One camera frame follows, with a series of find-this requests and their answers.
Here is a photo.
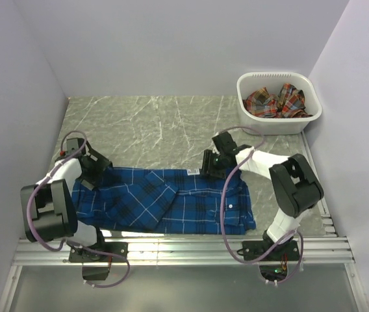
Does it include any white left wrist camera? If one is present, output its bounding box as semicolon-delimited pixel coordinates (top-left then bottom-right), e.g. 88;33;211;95
58;137;87;160

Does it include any blue plaid long sleeve shirt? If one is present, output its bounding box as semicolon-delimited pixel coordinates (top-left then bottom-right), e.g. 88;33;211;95
71;167;256;235

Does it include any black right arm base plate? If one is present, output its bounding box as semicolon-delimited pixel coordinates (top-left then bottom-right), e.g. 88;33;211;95
237;240;300;261

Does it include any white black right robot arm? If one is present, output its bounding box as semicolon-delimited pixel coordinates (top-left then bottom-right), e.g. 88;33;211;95
201;131;324;260

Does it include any white plastic laundry basket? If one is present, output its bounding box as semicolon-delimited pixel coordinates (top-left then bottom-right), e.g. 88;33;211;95
236;71;322;135

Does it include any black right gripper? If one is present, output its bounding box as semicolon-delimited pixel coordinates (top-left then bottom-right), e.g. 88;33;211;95
200;149;228;181

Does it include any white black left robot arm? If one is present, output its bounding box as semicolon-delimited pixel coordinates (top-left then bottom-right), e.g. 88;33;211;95
20;149;112;261

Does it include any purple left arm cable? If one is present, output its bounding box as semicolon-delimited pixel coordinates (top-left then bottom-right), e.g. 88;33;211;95
26;130;131;289

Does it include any aluminium mounting rail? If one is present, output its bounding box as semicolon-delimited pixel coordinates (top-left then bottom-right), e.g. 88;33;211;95
12;237;355;266

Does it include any red plaid shirt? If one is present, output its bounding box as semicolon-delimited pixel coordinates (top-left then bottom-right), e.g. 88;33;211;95
242;83;312;118

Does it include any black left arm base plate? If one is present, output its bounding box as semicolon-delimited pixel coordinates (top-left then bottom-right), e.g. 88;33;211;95
68;242;128;263

